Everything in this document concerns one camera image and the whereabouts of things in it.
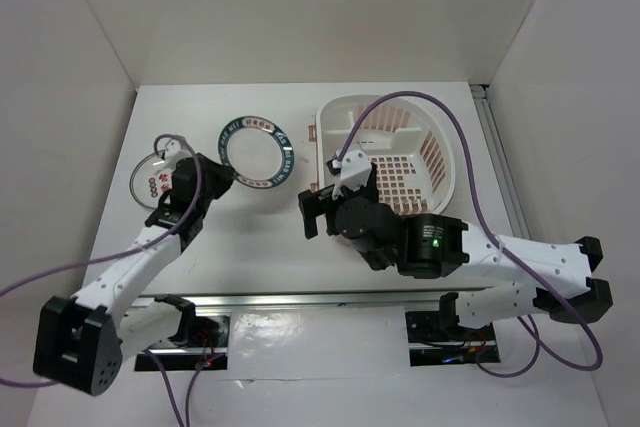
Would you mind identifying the aluminium table edge rail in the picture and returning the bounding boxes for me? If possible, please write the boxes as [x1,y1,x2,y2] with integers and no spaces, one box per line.
[132,289,494,309]

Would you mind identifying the aluminium side rail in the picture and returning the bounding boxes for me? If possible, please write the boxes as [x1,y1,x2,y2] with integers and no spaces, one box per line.
[469,84,531,239]

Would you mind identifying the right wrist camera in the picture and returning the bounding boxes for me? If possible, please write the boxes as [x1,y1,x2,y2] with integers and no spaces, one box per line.
[326,148,373,197]

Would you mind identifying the white dish rack basket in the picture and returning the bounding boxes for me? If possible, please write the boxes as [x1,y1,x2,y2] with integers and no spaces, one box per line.
[312,95,456,215]

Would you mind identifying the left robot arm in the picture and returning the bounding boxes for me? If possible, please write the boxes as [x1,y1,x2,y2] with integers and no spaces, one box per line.
[33,155,235,396]

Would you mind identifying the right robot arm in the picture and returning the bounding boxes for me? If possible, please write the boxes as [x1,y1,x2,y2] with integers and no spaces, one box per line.
[298,187,613,339]

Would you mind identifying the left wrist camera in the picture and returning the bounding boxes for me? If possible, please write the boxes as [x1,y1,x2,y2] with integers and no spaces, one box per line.
[153,139,188,171]

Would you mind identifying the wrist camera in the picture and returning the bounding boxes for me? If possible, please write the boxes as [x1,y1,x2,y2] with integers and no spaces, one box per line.
[326,148,373,197]
[153,139,188,171]

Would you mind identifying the white plate red Chinese characters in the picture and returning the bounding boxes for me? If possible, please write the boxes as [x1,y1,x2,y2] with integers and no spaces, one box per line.
[129,153,174,210]

